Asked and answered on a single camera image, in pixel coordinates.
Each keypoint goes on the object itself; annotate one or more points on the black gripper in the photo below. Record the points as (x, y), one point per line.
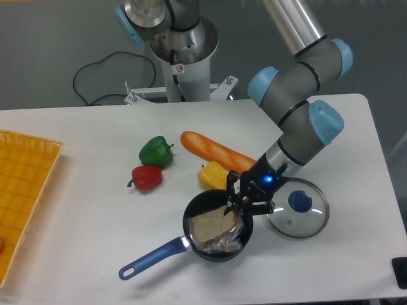
(253, 191)

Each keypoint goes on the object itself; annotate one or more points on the bagged toast slice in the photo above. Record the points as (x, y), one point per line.
(214, 232)

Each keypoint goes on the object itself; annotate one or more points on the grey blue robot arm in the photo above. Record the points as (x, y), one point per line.
(306, 127)

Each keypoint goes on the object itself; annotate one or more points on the yellow bell pepper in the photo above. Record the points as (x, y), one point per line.
(212, 176)

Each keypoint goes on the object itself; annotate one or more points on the orange baguette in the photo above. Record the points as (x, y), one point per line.
(210, 150)

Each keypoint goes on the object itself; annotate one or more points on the glass lid blue knob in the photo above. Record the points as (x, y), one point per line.
(301, 209)

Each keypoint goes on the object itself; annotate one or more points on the green bell pepper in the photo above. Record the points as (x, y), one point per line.
(156, 152)

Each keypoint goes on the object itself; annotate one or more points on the red bell pepper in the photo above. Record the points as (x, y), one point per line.
(146, 177)

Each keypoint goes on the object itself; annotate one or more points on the black device at table edge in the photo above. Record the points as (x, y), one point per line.
(399, 267)

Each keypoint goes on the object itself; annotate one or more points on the yellow plastic basket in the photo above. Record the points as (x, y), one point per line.
(27, 162)

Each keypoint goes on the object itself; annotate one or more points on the black pot blue handle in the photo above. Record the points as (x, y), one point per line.
(201, 203)

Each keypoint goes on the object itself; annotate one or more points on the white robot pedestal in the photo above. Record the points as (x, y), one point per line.
(185, 61)

